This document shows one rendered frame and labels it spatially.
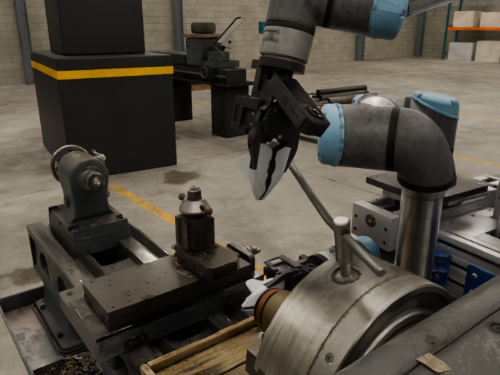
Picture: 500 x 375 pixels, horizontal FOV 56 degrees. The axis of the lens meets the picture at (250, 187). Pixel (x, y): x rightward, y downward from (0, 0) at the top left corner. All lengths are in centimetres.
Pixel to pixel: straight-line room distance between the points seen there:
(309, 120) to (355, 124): 23
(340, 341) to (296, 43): 41
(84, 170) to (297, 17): 108
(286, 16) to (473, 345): 48
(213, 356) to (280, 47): 67
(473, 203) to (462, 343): 93
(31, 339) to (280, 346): 131
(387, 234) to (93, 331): 72
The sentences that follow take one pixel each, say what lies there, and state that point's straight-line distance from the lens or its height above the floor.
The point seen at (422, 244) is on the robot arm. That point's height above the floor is 116.
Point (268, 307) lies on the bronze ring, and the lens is 83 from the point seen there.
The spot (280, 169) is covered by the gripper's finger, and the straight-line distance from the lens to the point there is 73.
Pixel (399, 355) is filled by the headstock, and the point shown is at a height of 125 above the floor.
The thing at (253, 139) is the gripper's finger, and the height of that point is 140.
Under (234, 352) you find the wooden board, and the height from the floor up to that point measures 88.
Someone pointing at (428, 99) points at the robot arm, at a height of 139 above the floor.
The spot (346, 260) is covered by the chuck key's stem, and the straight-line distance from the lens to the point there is 65.
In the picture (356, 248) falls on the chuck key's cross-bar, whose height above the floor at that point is 130.
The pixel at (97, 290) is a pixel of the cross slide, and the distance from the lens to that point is 119.
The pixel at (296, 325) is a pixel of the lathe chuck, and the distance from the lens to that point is 65.
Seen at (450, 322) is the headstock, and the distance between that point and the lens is 58.
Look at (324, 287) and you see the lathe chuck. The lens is 66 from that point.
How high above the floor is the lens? 156
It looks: 19 degrees down
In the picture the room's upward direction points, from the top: straight up
